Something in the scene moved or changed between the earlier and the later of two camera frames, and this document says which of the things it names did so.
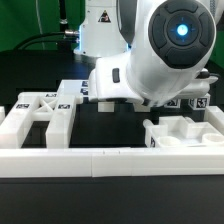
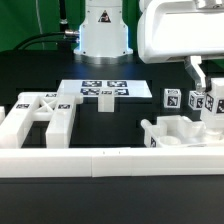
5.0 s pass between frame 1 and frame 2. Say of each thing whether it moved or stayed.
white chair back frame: stayed
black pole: stayed
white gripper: moved
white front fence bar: stayed
